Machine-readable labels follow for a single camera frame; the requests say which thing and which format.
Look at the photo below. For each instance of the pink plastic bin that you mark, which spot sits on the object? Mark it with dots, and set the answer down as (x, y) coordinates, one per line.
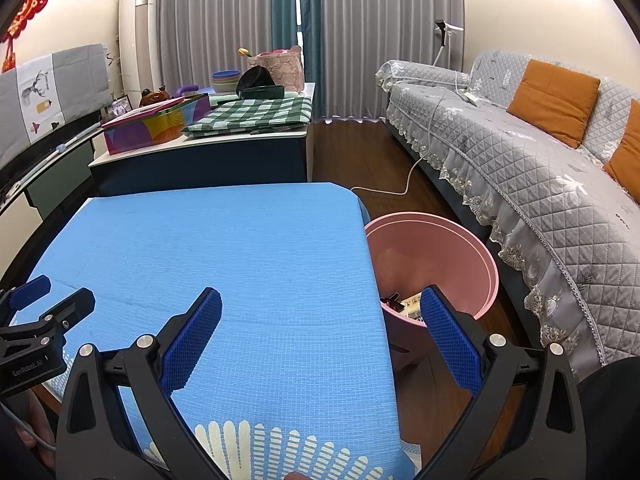
(425, 250)

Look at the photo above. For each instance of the red black snack wrapper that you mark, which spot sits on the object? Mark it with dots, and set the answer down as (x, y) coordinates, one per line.
(390, 304)

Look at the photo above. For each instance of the grey white cover cloth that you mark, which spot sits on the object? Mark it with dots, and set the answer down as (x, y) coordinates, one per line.
(70, 85)

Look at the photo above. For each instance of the red wall ornament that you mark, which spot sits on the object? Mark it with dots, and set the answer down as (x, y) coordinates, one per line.
(25, 20)

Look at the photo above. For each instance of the person's dark clothing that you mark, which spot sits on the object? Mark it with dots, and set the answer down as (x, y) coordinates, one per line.
(615, 410)

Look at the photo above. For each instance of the colourful storage box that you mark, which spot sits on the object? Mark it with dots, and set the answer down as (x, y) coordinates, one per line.
(145, 130)

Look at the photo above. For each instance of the black hat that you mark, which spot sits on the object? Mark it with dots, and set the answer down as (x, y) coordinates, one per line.
(255, 78)

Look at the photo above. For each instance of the teal curtain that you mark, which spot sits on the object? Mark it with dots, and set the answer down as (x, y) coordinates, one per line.
(300, 35)

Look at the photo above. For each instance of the stack of coloured bowls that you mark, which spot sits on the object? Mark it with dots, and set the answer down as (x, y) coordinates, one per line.
(226, 81)

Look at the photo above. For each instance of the purple plastic item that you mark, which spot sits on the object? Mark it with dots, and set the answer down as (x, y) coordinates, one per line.
(186, 91)

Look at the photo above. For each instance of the pink lace basket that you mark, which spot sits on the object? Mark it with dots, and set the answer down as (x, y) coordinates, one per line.
(285, 70)

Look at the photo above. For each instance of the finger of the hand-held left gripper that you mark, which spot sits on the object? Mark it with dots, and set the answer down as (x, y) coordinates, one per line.
(65, 310)
(27, 292)

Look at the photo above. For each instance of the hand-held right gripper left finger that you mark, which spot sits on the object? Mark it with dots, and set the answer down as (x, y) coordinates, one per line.
(192, 340)

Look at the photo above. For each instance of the large orange cushion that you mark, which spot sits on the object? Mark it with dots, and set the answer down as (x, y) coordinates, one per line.
(552, 100)

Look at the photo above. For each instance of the grey quilted sofa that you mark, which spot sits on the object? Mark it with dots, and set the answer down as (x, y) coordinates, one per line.
(525, 160)

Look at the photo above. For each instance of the white rod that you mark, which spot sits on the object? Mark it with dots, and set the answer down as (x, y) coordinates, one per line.
(61, 148)

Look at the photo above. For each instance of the small photo frame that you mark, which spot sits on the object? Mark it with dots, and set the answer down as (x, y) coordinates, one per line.
(119, 106)

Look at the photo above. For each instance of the green checked cloth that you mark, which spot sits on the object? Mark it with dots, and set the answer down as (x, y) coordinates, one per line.
(250, 115)

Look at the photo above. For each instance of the white tower air conditioner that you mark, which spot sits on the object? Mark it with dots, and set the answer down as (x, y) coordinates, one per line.
(140, 35)

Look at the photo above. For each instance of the dark cabinet with white top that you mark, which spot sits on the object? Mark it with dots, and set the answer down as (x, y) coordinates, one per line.
(200, 165)

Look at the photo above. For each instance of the blue table mat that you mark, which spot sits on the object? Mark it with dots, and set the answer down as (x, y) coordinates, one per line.
(250, 260)

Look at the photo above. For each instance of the blue white patterned tablecloth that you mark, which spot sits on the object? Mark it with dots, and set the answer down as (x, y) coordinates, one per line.
(280, 455)

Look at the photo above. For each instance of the grey curtain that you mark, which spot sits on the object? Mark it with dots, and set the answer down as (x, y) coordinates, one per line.
(215, 15)
(390, 25)

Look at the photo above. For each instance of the dark green tray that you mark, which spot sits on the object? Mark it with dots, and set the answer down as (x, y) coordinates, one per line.
(262, 92)

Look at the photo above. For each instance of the yellow flower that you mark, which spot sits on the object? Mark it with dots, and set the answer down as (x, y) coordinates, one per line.
(243, 52)

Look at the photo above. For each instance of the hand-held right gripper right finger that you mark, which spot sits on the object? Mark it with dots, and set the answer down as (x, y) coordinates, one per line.
(450, 340)

